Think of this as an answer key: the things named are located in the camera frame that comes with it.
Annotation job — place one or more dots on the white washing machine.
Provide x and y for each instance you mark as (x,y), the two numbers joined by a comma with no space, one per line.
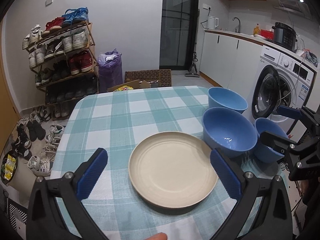
(280,80)

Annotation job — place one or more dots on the teal checked tablecloth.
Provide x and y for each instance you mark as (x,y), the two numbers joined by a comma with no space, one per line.
(118,122)

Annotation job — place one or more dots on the patterned cardboard box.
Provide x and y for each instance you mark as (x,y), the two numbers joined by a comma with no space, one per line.
(157,77)

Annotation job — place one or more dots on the right hand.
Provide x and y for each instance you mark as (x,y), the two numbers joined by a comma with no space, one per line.
(310,193)

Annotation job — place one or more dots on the small blue bowl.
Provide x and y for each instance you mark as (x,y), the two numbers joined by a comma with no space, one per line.
(262,152)

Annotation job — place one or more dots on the chrome faucet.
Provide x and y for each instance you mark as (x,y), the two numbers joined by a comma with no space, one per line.
(238,27)

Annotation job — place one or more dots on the medium blue bowl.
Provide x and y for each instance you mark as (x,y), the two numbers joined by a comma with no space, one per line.
(228,130)

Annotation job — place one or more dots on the white trash bin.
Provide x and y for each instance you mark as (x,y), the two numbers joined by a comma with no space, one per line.
(15,173)

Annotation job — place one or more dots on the left hand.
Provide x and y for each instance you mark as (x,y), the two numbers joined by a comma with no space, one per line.
(158,236)

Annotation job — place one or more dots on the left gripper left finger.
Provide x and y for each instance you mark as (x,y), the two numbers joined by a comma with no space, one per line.
(89,172)

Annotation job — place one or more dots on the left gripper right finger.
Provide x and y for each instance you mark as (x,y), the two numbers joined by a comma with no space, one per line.
(229,173)

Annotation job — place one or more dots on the wooden door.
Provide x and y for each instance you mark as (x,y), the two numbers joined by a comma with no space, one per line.
(9,116)

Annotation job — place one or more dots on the wooden shoe rack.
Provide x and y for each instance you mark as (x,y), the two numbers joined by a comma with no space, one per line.
(64,63)

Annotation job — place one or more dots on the open cardboard snack box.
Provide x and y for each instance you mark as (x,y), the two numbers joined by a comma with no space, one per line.
(135,84)

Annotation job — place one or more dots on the black glass door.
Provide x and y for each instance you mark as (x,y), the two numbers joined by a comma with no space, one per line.
(178,33)

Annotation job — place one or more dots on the white kitchen cabinets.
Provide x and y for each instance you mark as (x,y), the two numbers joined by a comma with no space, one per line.
(223,56)

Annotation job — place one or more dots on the purple plastic bag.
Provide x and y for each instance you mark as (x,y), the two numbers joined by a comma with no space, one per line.
(110,70)

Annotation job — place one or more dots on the vacuum mop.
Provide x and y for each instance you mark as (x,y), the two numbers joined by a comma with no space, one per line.
(192,71)

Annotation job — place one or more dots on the large blue bowl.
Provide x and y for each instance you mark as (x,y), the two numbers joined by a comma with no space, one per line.
(223,97)

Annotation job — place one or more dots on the black rice cooker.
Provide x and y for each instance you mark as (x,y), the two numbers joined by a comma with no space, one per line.
(284,36)

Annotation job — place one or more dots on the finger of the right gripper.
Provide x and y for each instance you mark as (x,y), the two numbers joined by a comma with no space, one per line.
(289,112)
(276,142)

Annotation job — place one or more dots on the large cream plate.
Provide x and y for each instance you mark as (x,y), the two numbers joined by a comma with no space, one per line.
(172,170)

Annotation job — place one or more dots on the white electric kettle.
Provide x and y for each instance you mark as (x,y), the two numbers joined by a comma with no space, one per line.
(212,22)

